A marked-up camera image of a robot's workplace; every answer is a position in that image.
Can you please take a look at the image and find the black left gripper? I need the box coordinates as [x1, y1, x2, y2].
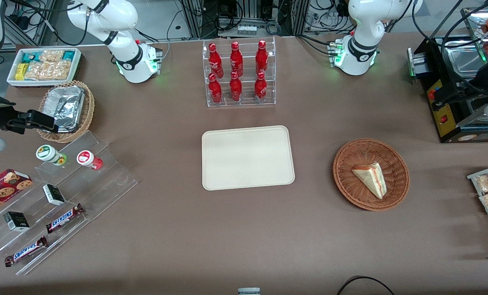
[437, 65, 488, 104]

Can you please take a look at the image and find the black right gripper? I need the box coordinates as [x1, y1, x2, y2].
[0, 92, 60, 134]

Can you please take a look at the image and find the triangular sandwich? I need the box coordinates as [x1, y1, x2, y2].
[352, 162, 388, 200]

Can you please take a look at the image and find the silver foil tray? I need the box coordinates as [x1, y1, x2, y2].
[43, 85, 86, 133]

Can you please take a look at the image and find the oval tan wicker basket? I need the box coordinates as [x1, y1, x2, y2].
[37, 80, 95, 143]

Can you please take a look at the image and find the round brown wicker basket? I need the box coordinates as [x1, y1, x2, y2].
[333, 138, 410, 211]

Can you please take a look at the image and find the beige rectangular tray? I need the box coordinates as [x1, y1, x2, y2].
[201, 125, 296, 191]

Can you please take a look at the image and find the green label white-lid cup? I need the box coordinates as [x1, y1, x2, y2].
[36, 145, 68, 166]

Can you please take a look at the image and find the clear rice cracker bag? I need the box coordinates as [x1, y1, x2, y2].
[24, 60, 72, 81]
[39, 50, 65, 63]

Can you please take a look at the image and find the white snack bin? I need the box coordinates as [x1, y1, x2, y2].
[7, 48, 82, 88]

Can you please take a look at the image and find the red label white-lid cup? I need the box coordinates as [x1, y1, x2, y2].
[77, 150, 103, 170]

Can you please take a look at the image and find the small black box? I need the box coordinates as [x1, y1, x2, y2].
[3, 211, 30, 231]
[43, 184, 66, 206]

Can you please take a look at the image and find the red plaid cookie box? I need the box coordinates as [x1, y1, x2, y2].
[0, 168, 33, 218]

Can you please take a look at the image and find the clear acrylic step display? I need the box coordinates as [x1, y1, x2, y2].
[0, 130, 138, 276]

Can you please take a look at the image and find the brown snickers bar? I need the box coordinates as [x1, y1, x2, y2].
[45, 204, 85, 234]
[5, 236, 48, 268]

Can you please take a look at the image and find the red cola bottle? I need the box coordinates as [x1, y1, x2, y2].
[230, 41, 244, 77]
[208, 42, 224, 79]
[208, 73, 223, 104]
[229, 71, 243, 102]
[255, 40, 269, 76]
[254, 72, 268, 103]

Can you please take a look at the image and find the clear acrylic bottle rack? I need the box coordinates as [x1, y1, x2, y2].
[202, 36, 276, 108]

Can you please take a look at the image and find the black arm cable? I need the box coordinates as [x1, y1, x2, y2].
[412, 0, 478, 82]

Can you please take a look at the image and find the grey wire rack tray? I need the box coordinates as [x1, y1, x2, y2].
[467, 163, 488, 251]

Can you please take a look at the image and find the black looped cable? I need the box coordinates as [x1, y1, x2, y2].
[337, 276, 395, 295]

